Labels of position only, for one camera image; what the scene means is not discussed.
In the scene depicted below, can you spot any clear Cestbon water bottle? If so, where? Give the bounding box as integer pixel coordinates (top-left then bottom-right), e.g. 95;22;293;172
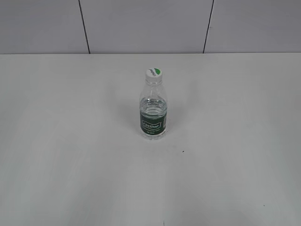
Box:
139;80;167;140

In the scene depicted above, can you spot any white green bottle cap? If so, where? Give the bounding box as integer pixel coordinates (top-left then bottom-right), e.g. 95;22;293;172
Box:
145;68;162;83

